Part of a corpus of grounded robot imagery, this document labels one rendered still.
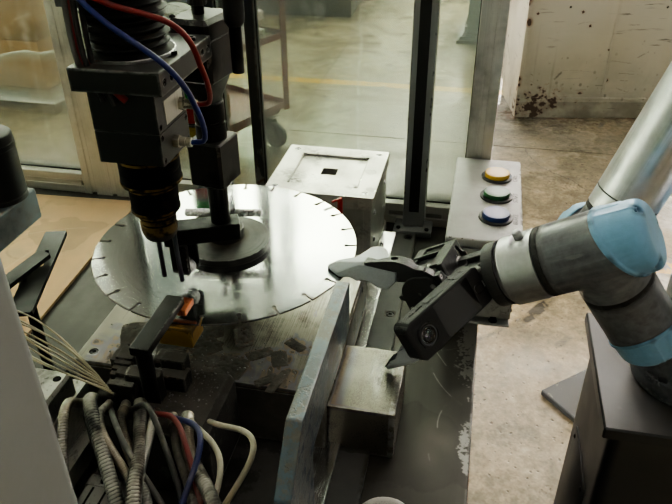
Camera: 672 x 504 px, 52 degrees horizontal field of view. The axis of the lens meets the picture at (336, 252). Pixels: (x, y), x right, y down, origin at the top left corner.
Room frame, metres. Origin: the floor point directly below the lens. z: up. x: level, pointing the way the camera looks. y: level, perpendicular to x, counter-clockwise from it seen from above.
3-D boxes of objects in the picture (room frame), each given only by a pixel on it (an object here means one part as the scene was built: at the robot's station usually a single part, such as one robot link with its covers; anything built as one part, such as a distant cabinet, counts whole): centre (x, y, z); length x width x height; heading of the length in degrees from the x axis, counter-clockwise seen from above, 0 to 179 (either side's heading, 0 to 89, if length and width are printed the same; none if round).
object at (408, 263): (0.65, -0.07, 0.97); 0.09 x 0.02 x 0.05; 65
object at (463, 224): (0.98, -0.24, 0.82); 0.28 x 0.11 x 0.15; 168
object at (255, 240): (0.75, 0.14, 0.96); 0.11 x 0.11 x 0.03
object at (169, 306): (0.56, 0.18, 0.95); 0.10 x 0.03 x 0.07; 168
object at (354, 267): (0.69, -0.04, 0.96); 0.09 x 0.06 x 0.03; 65
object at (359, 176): (1.07, 0.01, 0.82); 0.18 x 0.18 x 0.15; 78
